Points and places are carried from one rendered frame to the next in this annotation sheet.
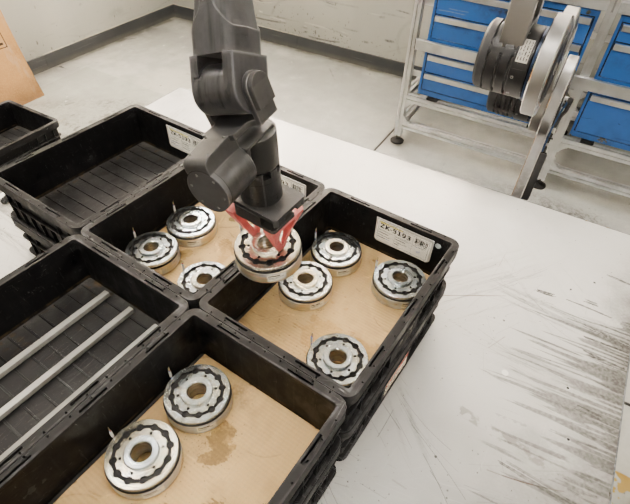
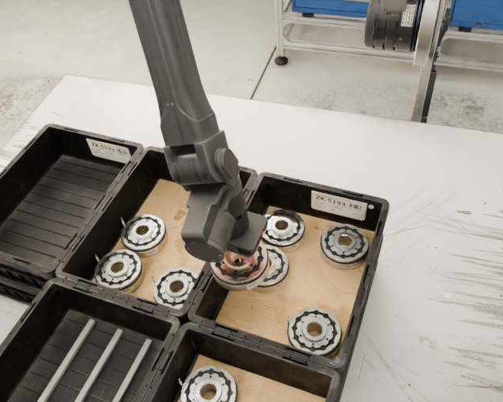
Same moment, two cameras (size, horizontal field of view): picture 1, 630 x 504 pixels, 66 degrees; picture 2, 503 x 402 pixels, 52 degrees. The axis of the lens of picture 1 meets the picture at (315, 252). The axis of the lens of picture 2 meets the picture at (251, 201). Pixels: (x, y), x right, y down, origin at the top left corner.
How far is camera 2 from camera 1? 26 cm
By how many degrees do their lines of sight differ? 7
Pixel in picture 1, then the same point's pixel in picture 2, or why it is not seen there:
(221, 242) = (176, 243)
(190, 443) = not seen: outside the picture
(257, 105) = (229, 176)
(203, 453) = not seen: outside the picture
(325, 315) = (290, 291)
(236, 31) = (202, 125)
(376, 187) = (290, 142)
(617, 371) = not seen: outside the picture
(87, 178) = (25, 208)
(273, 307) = (243, 295)
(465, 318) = (402, 254)
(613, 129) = (487, 13)
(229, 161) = (216, 224)
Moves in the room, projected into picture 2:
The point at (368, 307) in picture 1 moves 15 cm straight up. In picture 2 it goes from (324, 274) to (326, 231)
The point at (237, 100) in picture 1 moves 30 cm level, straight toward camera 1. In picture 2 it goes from (214, 178) to (318, 385)
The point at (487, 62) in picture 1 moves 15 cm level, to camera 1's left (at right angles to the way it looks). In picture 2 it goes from (376, 29) to (311, 41)
